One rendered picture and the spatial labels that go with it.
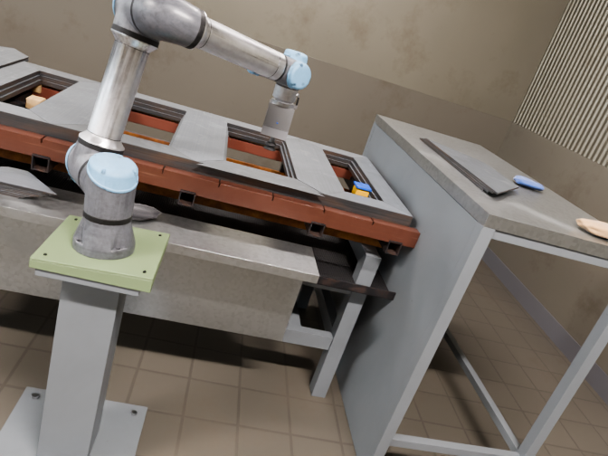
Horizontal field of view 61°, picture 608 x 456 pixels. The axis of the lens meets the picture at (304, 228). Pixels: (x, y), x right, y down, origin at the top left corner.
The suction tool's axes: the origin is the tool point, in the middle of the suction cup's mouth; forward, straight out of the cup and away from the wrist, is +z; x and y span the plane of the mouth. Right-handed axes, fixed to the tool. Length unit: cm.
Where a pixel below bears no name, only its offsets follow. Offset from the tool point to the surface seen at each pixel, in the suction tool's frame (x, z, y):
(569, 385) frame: 28, 42, -118
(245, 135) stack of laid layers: -61, 13, 11
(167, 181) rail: 9.6, 17.1, 28.3
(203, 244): 24.4, 28.2, 11.8
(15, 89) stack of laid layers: -28, 13, 94
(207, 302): 11, 56, 6
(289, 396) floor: 1, 96, -36
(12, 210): 33, 29, 64
